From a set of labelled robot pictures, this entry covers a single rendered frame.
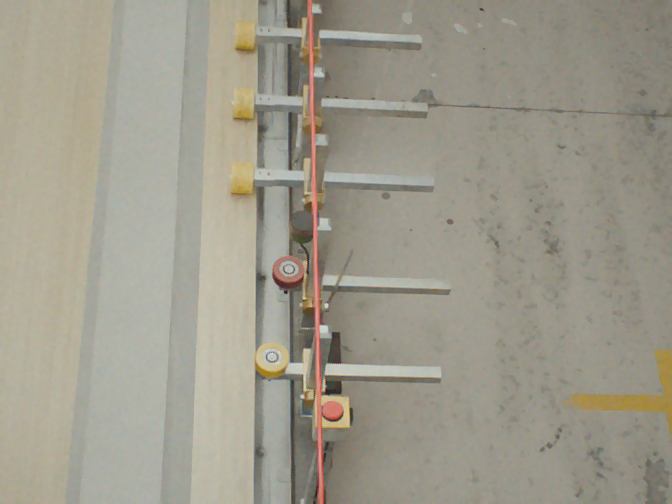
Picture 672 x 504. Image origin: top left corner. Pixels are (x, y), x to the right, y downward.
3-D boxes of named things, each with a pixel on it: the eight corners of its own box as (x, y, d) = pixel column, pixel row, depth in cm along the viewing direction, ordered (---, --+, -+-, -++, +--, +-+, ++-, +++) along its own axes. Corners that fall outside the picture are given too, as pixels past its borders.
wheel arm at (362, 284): (447, 286, 322) (450, 277, 319) (448, 297, 320) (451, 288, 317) (278, 281, 318) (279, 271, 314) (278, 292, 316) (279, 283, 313)
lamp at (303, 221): (308, 263, 306) (316, 211, 289) (308, 282, 303) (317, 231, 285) (284, 262, 306) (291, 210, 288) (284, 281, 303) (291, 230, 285)
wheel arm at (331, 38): (419, 42, 355) (421, 33, 352) (420, 51, 353) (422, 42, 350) (242, 32, 350) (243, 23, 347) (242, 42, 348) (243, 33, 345)
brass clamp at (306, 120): (321, 98, 341) (323, 85, 337) (322, 136, 333) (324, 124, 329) (299, 96, 340) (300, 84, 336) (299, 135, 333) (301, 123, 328)
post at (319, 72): (308, 179, 359) (325, 65, 319) (309, 189, 357) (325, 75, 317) (296, 178, 359) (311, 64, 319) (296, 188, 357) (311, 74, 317)
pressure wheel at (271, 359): (268, 358, 308) (271, 334, 299) (292, 378, 306) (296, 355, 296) (246, 379, 304) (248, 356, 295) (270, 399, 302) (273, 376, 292)
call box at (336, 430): (344, 413, 263) (348, 396, 256) (345, 443, 259) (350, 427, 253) (311, 412, 262) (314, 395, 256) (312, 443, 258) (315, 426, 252)
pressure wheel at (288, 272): (301, 279, 322) (305, 254, 312) (301, 306, 317) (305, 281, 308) (270, 278, 321) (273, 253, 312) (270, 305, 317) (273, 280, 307)
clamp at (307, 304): (320, 272, 321) (322, 261, 317) (321, 317, 313) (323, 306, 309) (298, 271, 320) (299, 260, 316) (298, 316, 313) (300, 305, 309)
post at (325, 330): (312, 419, 319) (331, 322, 279) (312, 432, 317) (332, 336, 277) (298, 419, 318) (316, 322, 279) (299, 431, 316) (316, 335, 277)
